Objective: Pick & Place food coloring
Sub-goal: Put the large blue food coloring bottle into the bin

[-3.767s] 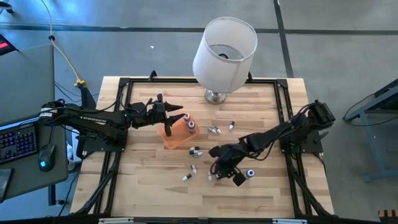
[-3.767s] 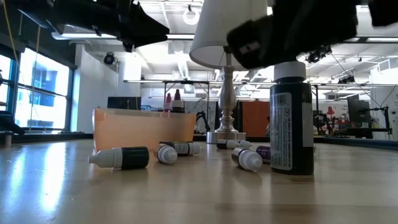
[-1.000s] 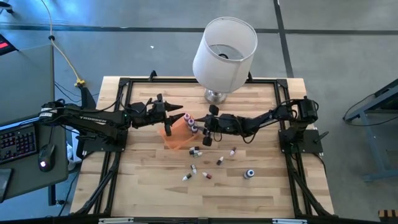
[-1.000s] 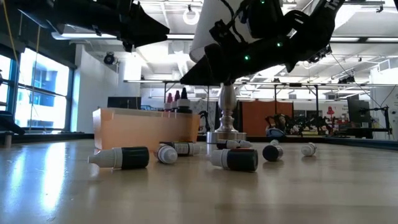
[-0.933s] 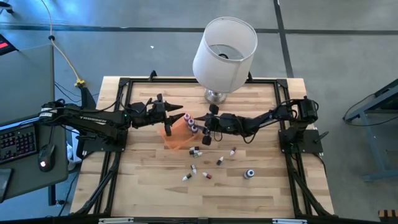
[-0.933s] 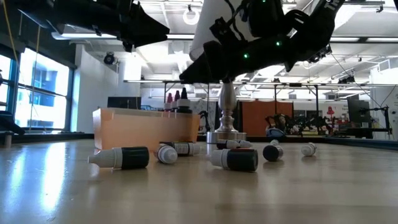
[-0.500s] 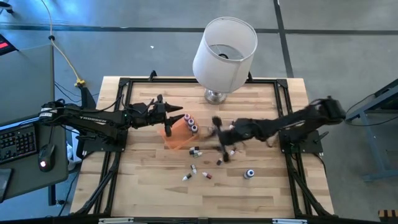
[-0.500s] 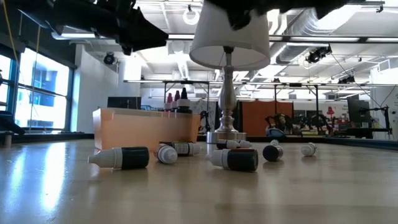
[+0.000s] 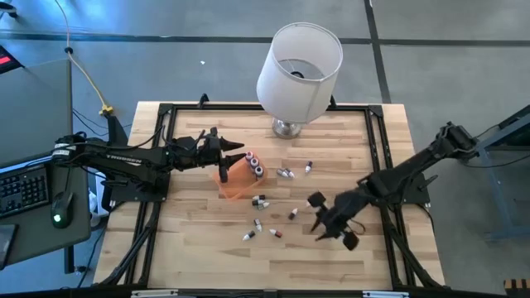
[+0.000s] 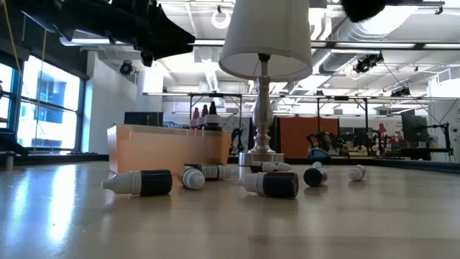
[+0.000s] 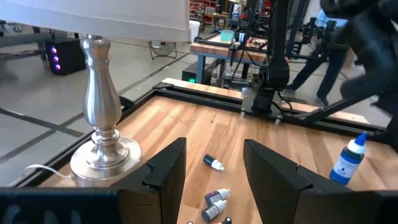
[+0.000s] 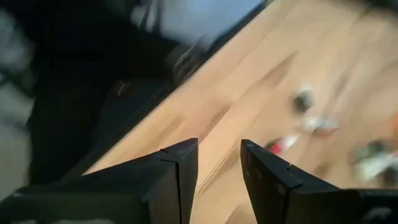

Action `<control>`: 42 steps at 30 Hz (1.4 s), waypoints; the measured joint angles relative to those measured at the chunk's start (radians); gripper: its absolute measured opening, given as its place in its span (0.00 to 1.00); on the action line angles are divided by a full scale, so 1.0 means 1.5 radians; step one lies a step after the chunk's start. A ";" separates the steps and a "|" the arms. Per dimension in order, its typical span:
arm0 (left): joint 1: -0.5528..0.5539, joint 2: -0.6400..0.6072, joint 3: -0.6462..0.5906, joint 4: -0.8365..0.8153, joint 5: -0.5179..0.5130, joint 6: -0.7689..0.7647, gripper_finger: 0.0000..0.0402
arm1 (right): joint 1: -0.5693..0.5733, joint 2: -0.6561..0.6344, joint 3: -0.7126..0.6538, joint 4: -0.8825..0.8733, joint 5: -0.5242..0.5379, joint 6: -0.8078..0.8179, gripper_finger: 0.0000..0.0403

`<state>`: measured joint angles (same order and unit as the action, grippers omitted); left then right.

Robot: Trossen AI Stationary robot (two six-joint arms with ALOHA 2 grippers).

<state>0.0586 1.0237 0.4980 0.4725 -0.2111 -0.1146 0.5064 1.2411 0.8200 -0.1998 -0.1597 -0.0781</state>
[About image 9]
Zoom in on grey computer monitor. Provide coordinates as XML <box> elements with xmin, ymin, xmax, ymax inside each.
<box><xmin>0</xmin><ymin>59</ymin><xmax>75</xmax><ymax>173</ymax></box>

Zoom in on silver metal bracket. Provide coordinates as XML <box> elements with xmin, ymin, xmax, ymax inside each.
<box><xmin>362</xmin><ymin>291</ymin><xmax>411</xmax><ymax>298</ymax></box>
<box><xmin>130</xmin><ymin>289</ymin><xmax>180</xmax><ymax>298</ymax></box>

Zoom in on striped wooden block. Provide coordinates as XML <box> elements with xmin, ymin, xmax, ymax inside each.
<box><xmin>503</xmin><ymin>278</ymin><xmax>530</xmax><ymax>297</ymax></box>

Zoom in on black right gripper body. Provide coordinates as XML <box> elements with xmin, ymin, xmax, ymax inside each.
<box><xmin>307</xmin><ymin>187</ymin><xmax>374</xmax><ymax>252</ymax></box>

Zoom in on dark grey desk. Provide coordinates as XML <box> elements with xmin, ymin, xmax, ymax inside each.
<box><xmin>0</xmin><ymin>151</ymin><xmax>93</xmax><ymax>274</ymax></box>

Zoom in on black computer mouse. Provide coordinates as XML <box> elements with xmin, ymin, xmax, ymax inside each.
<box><xmin>50</xmin><ymin>190</ymin><xmax>75</xmax><ymax>229</ymax></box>

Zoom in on black stand foot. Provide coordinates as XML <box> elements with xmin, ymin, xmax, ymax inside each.
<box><xmin>0</xmin><ymin>1</ymin><xmax>20</xmax><ymax>20</ymax></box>

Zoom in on black angled bracket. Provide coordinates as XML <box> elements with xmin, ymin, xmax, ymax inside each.
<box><xmin>104</xmin><ymin>114</ymin><xmax>130</xmax><ymax>147</ymax></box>

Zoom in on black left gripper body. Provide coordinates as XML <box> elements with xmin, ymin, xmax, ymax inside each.
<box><xmin>189</xmin><ymin>127</ymin><xmax>229</xmax><ymax>185</ymax></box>

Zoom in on orange translucent plastic container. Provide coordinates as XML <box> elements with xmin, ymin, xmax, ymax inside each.
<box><xmin>212</xmin><ymin>151</ymin><xmax>268</xmax><ymax>200</ymax></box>

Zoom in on blue metal table frame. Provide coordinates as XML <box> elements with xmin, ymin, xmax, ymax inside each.
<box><xmin>457</xmin><ymin>105</ymin><xmax>530</xmax><ymax>243</ymax></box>

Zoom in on black computer keyboard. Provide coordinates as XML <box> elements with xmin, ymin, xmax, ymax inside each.
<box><xmin>0</xmin><ymin>163</ymin><xmax>51</xmax><ymax>219</ymax></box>

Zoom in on yellow cable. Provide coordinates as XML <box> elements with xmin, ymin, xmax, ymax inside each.
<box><xmin>53</xmin><ymin>0</ymin><xmax>115</xmax><ymax>117</ymax></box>

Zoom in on black device with display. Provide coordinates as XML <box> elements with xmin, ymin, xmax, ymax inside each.
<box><xmin>0</xmin><ymin>44</ymin><xmax>25</xmax><ymax>76</ymax></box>

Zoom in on black aluminium table frame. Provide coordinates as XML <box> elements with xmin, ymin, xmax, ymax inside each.
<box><xmin>93</xmin><ymin>101</ymin><xmax>447</xmax><ymax>291</ymax></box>

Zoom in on white shade silver table lamp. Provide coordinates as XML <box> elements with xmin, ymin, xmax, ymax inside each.
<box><xmin>255</xmin><ymin>22</ymin><xmax>345</xmax><ymax>140</ymax></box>

